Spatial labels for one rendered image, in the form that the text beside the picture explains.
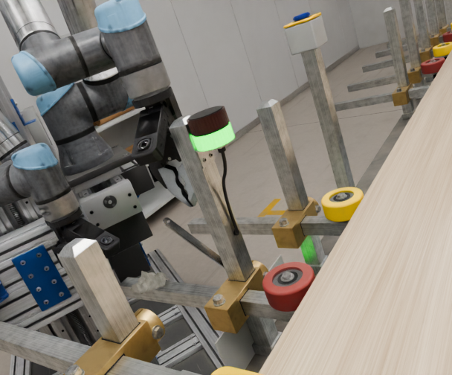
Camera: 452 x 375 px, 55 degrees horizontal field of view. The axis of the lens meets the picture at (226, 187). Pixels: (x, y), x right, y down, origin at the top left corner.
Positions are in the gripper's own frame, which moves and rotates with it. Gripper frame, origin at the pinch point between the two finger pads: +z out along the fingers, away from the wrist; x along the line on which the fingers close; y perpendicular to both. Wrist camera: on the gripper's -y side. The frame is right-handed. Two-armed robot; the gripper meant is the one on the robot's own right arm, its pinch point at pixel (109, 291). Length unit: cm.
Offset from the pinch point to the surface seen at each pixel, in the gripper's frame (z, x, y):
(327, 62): 69, -634, 204
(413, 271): -7, -4, -65
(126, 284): -3.4, 0.9, -8.8
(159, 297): -1.5, 1.4, -18.3
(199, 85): 6, -321, 216
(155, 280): -4.5, -0.2, -17.4
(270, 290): -8.0, 3.3, -46.9
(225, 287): -4.3, -0.3, -34.6
